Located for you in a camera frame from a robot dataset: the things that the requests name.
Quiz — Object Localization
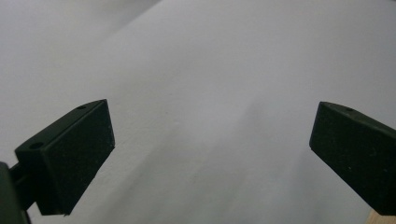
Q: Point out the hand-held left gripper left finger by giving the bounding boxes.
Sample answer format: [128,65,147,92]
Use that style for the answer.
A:
[8,98,116,217]

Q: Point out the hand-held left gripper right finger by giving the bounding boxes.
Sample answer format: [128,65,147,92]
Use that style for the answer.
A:
[308,101,396,217]

